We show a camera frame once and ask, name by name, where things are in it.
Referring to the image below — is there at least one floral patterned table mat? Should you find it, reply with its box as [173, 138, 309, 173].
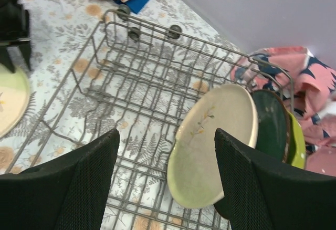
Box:
[0, 0, 237, 230]

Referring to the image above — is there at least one cream green plate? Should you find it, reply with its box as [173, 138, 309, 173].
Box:
[0, 65, 30, 137]
[166, 84, 258, 209]

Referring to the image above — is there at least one dark blue floral plate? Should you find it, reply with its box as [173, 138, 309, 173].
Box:
[214, 89, 291, 220]

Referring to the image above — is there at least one grey wire dish rack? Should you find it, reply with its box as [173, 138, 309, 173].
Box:
[1, 6, 293, 229]

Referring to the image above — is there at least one green polka dot plate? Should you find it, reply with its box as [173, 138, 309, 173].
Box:
[287, 112, 306, 170]

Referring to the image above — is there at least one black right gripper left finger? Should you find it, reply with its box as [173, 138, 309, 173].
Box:
[1, 129, 120, 229]

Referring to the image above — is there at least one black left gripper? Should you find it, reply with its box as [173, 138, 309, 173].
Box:
[0, 0, 32, 73]

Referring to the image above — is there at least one pink navy patterned cloth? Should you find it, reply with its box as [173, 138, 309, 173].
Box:
[230, 46, 335, 176]

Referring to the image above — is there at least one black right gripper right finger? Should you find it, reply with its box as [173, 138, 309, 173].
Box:
[214, 128, 335, 229]

